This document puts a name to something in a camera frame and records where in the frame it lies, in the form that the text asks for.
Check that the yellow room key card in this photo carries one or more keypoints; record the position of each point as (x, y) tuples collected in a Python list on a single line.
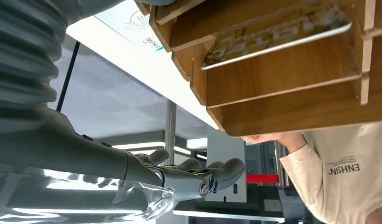
[(271, 34)]

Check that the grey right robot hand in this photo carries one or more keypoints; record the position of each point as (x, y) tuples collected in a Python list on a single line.
[(70, 173)]

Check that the person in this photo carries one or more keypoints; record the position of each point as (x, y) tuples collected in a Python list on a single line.
[(348, 185)]

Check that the red barrier belt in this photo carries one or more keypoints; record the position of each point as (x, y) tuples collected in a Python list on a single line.
[(262, 179)]

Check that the grey kiosk stand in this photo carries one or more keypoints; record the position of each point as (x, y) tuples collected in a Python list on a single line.
[(225, 145)]

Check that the wooden card organizer box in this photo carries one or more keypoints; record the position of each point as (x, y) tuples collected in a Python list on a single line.
[(287, 92)]

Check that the chrome stanchion post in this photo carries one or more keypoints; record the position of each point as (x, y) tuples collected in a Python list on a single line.
[(170, 130)]

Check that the clear plastic hand wrap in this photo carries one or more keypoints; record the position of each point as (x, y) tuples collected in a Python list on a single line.
[(154, 201)]

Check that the white card reader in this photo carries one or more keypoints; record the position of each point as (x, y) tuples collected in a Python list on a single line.
[(126, 28)]

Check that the metal stanchion post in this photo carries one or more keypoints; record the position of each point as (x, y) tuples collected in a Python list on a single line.
[(279, 160)]

